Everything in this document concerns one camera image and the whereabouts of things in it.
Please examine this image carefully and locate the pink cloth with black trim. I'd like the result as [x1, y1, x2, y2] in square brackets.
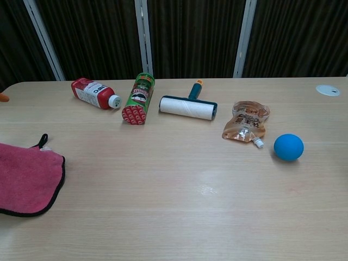
[0, 133, 66, 218]

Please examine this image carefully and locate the green Pringles can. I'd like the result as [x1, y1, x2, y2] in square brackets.
[121, 72, 156, 126]

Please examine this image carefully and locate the grey partition post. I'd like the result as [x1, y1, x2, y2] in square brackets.
[22, 0, 66, 82]
[233, 0, 258, 79]
[134, 0, 154, 80]

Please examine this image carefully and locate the blue ball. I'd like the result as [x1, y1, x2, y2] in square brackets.
[273, 133, 305, 162]

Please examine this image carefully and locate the brown spout pouch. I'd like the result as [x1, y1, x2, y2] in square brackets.
[222, 100, 272, 149]

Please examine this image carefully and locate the white round cable grommet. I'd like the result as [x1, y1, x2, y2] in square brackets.
[315, 84, 341, 97]

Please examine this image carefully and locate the red ketchup bottle white cap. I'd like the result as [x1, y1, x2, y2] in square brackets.
[71, 77, 122, 110]

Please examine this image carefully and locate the teal handled lint roller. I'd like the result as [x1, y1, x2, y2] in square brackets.
[158, 79, 219, 121]

